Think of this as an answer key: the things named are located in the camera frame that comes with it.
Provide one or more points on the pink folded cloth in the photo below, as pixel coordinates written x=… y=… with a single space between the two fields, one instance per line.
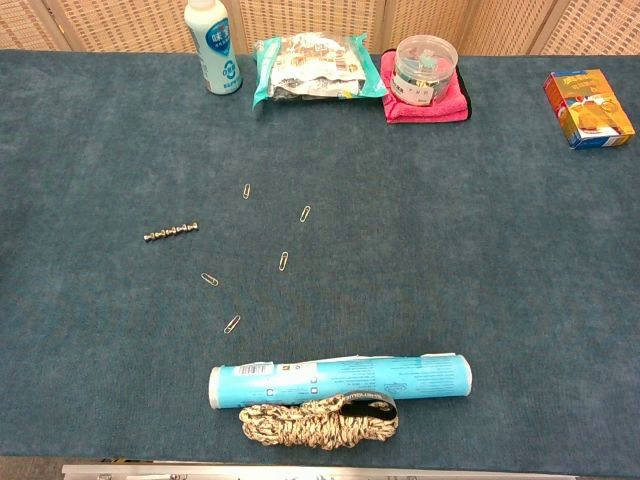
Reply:
x=425 y=113

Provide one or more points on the white blue drink bottle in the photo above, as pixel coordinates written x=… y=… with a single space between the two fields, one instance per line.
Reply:
x=215 y=50

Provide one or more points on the gold metal paper clip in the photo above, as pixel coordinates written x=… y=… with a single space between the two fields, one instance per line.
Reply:
x=209 y=279
x=304 y=214
x=231 y=324
x=283 y=261
x=246 y=192

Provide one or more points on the light blue cylindrical roll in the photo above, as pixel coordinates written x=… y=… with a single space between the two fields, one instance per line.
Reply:
x=340 y=380

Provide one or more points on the orange blue cardboard box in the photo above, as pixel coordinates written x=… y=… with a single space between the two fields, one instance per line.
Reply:
x=590 y=110

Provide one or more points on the aluminium frame rail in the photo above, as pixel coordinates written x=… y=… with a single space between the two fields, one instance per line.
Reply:
x=300 y=472

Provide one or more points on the teal plastic snack bag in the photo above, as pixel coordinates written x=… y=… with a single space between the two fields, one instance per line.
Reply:
x=315 y=70

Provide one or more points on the clear round container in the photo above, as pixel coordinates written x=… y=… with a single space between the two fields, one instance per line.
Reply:
x=425 y=70

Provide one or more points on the woven wicker folding screen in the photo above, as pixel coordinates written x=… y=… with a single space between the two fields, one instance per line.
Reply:
x=310 y=20

